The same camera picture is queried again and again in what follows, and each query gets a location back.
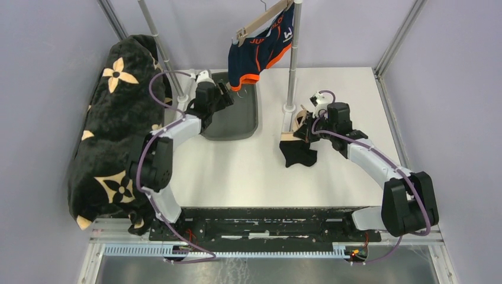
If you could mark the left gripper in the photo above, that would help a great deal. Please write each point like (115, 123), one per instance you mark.
(227, 99)

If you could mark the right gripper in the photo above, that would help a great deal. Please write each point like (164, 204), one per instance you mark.
(305, 132)

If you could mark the black underwear white waistband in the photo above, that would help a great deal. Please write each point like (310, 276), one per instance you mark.
(297, 150)

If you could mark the navy orange underwear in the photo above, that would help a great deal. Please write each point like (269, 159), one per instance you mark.
(258, 53)

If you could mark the wooden clip hanger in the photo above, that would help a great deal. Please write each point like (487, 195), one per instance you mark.
(261, 20)

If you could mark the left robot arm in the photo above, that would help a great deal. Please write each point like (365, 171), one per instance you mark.
(150, 160)

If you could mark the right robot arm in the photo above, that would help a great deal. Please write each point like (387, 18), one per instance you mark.
(408, 202)

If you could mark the white right pole base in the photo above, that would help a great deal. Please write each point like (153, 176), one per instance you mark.
(289, 112)

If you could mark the grey plastic basin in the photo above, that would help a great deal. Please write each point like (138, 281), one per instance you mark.
(238, 121)

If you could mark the left metal rack pole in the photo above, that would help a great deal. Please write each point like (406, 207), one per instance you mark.
(161, 47)

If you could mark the metal rack pole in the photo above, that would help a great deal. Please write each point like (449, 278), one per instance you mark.
(161, 47)
(294, 51)

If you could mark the black floral plush blanket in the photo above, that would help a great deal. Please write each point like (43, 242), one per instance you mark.
(129, 99)

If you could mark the right metal rack pole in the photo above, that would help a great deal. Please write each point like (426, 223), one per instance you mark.
(294, 51)

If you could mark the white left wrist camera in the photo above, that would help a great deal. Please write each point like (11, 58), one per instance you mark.
(202, 76)

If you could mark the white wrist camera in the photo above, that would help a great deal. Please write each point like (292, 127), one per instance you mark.
(320, 101)
(202, 76)

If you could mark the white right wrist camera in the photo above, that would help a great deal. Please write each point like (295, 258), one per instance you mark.
(320, 101)

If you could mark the aluminium frame rail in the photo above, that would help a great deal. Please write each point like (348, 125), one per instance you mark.
(399, 37)

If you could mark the grey cable duct strip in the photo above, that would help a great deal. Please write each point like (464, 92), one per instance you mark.
(171, 250)

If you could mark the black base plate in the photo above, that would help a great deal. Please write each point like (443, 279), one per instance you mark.
(281, 230)

